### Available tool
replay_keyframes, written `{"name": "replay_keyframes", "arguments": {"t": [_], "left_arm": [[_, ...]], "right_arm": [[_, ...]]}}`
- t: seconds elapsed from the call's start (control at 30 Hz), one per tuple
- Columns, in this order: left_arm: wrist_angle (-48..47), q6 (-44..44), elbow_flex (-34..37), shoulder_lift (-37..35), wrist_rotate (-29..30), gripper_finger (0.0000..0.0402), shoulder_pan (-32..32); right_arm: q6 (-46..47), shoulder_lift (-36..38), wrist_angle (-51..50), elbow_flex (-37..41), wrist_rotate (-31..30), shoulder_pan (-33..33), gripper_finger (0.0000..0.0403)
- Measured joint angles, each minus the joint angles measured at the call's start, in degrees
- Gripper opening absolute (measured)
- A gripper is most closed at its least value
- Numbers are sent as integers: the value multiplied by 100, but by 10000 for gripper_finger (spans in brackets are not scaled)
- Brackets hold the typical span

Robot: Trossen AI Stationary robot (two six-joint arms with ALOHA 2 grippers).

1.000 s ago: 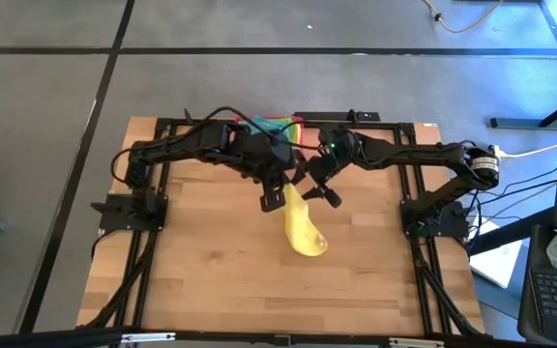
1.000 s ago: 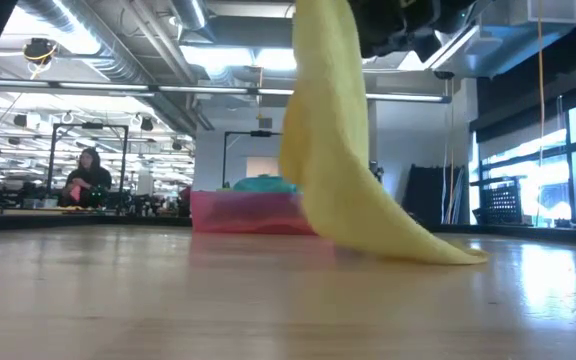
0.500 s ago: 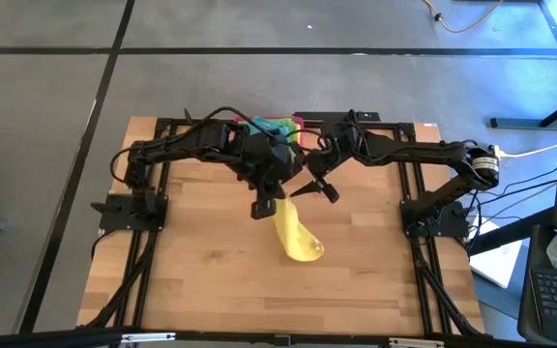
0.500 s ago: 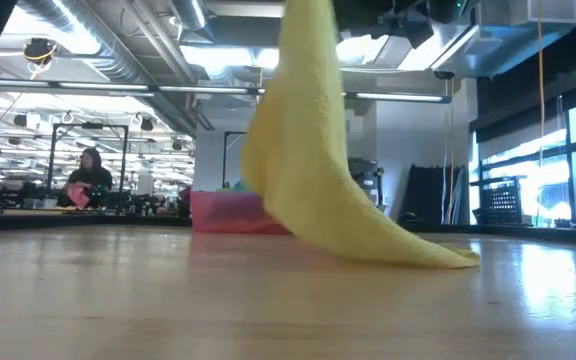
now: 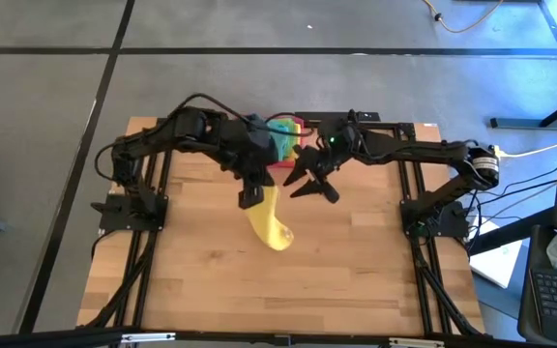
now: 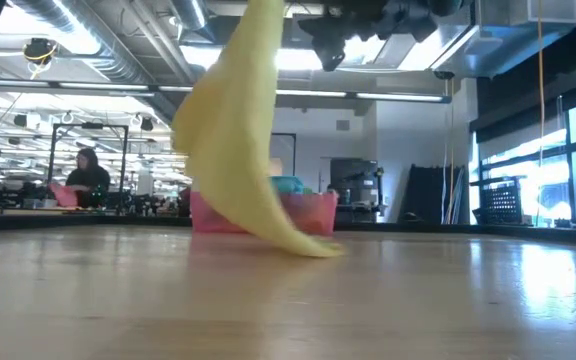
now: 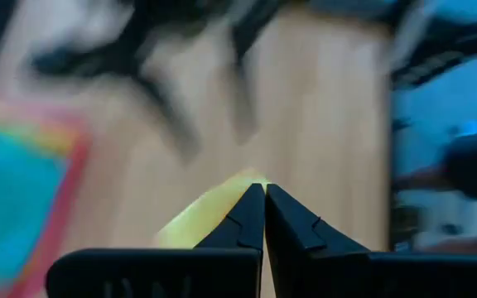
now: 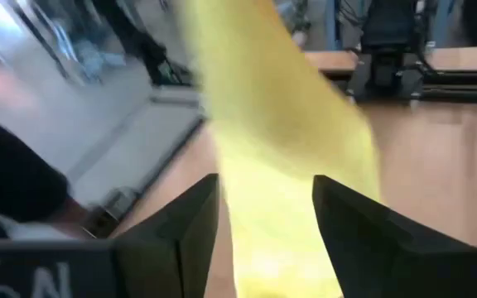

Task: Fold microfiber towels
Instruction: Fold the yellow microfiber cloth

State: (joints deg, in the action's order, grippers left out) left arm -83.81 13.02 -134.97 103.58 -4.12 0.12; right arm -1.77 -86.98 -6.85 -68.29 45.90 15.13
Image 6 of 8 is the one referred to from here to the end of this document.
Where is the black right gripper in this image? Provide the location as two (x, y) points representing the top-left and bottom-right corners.
(296, 0), (469, 73)

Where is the yellow microfiber towel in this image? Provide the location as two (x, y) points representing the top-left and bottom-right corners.
(169, 0), (346, 259)

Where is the teal microfiber towel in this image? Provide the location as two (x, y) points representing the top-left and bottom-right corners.
(269, 174), (306, 196)

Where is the long ceiling light bar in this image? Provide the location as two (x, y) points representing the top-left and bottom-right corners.
(0, 78), (155, 97)
(273, 87), (453, 105)

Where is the pink plastic bin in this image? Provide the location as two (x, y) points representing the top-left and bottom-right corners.
(188, 188), (340, 237)

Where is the black leaning panel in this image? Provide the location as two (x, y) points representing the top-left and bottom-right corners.
(398, 164), (469, 225)

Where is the black plastic crate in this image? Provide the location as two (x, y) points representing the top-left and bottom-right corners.
(478, 182), (524, 225)

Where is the black round ceiling sensor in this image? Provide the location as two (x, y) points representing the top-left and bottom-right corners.
(21, 37), (60, 66)

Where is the small pink object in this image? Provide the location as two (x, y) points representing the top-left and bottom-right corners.
(49, 181), (80, 209)

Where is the black metal gantry frame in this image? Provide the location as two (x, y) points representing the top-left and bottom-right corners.
(270, 131), (298, 177)
(47, 122), (130, 211)

